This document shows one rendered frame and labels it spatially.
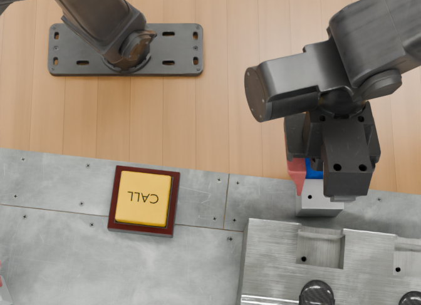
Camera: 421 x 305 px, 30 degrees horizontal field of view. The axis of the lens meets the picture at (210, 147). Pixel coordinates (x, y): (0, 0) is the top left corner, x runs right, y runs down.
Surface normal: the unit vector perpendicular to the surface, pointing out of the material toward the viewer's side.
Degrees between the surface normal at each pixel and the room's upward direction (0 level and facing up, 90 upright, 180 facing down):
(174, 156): 0
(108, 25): 80
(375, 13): 34
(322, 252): 0
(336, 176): 61
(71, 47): 0
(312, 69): 10
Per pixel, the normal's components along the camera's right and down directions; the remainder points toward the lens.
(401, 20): -0.52, -0.06
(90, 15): 0.73, 0.67
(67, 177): 0.03, -0.25
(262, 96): -0.94, 0.23
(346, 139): 0.03, -0.70
